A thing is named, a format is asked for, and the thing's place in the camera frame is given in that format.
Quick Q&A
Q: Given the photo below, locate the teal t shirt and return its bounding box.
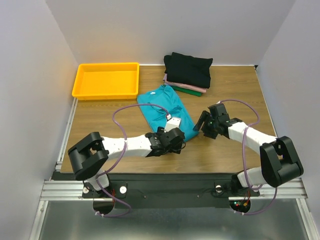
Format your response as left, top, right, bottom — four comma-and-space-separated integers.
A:
137, 85, 199, 142

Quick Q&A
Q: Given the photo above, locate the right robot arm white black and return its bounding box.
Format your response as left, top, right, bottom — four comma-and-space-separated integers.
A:
193, 102, 304, 195

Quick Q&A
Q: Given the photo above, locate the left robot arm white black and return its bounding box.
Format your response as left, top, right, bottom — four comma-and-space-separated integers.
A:
68, 127, 185, 197

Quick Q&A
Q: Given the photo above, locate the folded green t shirt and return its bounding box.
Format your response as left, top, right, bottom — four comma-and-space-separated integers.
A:
172, 86, 202, 97

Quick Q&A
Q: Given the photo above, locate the folded pink t shirt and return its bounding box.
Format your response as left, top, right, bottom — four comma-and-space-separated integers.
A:
164, 80, 207, 94

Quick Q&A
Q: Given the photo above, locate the folded black t shirt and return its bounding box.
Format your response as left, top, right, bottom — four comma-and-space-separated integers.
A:
163, 52, 214, 89

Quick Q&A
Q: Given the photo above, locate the folded lavender t shirt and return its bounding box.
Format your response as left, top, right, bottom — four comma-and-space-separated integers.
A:
163, 73, 167, 83

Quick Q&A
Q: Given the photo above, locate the yellow plastic tray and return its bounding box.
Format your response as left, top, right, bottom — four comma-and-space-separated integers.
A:
71, 62, 140, 101

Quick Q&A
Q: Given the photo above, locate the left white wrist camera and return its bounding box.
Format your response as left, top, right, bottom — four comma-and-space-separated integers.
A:
157, 114, 182, 133

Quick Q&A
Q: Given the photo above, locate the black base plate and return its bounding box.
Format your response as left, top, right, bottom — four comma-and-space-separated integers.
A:
51, 172, 292, 210

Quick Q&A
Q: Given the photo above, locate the aluminium frame rail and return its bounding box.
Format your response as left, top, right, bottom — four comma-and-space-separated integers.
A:
28, 97, 87, 240

